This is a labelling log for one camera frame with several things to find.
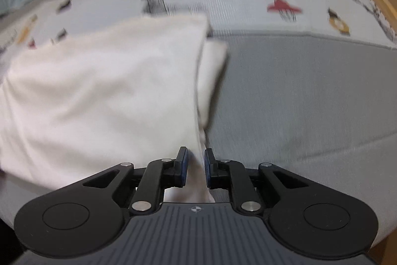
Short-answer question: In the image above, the white garment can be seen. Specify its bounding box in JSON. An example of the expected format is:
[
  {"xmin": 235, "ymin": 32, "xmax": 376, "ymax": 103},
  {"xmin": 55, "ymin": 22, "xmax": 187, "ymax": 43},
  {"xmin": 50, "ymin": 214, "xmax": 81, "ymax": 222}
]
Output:
[{"xmin": 1, "ymin": 15, "xmax": 228, "ymax": 202}]

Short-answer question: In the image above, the grey patterned bed cover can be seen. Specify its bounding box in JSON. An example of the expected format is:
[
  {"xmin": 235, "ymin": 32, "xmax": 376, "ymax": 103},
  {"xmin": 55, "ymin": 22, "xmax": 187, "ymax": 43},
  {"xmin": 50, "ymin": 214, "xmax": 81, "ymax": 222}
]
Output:
[{"xmin": 1, "ymin": 0, "xmax": 396, "ymax": 240}]

